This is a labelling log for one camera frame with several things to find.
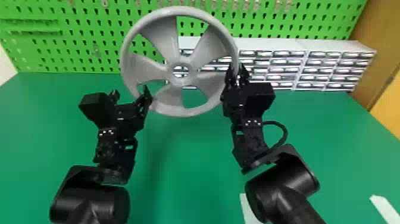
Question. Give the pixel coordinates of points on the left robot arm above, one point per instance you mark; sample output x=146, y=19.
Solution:
x=93, y=194

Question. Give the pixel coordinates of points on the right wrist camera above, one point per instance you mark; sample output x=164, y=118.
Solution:
x=257, y=98

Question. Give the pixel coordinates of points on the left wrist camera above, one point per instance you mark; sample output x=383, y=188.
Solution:
x=97, y=108

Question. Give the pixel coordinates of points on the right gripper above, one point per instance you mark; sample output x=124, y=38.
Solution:
x=231, y=103

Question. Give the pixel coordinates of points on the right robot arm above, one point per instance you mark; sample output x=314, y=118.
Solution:
x=281, y=187

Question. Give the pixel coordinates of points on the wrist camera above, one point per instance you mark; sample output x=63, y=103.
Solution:
x=97, y=108
x=257, y=98

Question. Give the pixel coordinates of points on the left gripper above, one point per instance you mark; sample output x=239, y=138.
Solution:
x=129, y=117

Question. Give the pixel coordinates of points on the grey wheel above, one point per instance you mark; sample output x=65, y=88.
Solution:
x=162, y=34

